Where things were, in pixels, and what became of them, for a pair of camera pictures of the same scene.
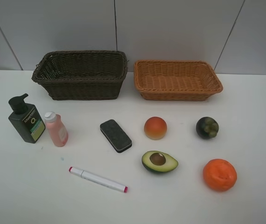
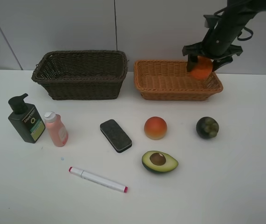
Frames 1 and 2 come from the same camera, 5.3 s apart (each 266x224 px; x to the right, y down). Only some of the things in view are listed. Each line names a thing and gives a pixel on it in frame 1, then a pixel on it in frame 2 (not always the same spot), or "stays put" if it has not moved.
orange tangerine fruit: [219, 174] to [202, 68]
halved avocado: [159, 161] stays put
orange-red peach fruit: [155, 128] stays put
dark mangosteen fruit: [207, 127] stays put
